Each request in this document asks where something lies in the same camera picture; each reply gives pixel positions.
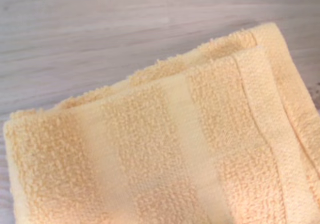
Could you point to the yellow terry cloth towel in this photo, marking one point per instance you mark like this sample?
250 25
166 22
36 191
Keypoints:
150 146

